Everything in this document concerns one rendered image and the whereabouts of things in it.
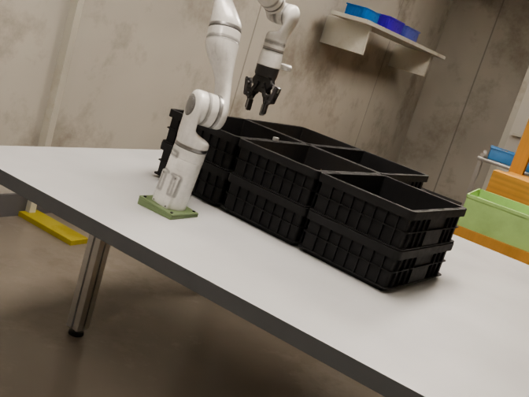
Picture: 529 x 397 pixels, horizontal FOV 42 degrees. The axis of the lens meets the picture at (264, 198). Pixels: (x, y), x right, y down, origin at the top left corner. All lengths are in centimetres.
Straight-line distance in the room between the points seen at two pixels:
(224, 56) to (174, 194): 40
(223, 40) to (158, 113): 245
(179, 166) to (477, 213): 209
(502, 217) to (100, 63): 223
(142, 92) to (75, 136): 53
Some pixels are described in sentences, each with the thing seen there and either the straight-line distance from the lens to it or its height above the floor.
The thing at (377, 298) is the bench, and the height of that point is 70.
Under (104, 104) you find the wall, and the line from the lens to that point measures 394.
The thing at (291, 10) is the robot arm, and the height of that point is 133.
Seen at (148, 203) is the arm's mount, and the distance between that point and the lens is 190.
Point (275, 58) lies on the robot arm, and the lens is 223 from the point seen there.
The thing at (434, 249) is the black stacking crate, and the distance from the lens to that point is 200.
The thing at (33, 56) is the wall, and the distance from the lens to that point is 354.
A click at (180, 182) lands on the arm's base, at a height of 80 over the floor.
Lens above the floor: 123
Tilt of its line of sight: 13 degrees down
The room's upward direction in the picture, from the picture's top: 17 degrees clockwise
